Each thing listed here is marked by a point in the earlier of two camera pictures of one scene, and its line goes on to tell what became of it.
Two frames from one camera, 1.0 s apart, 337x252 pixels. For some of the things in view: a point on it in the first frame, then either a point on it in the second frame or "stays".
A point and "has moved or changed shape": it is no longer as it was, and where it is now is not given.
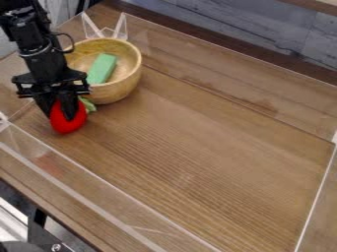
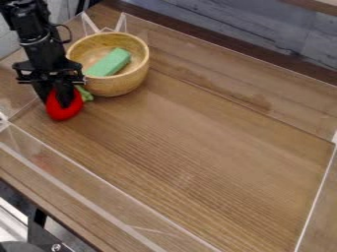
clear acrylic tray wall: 133,216 stays
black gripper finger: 46,101 to 42,88
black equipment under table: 41,240 stays
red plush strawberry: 62,124 has moved or changed shape
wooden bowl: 121,87 has moved or changed shape
